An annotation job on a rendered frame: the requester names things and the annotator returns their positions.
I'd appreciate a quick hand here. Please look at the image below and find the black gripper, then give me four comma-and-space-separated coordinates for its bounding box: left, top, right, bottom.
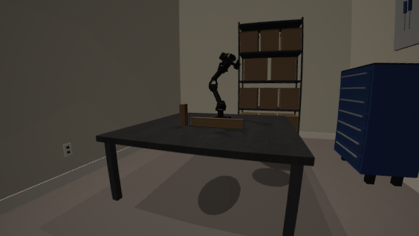
219, 53, 241, 70

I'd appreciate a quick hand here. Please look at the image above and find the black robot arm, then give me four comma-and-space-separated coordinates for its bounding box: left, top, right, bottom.
209, 54, 236, 117

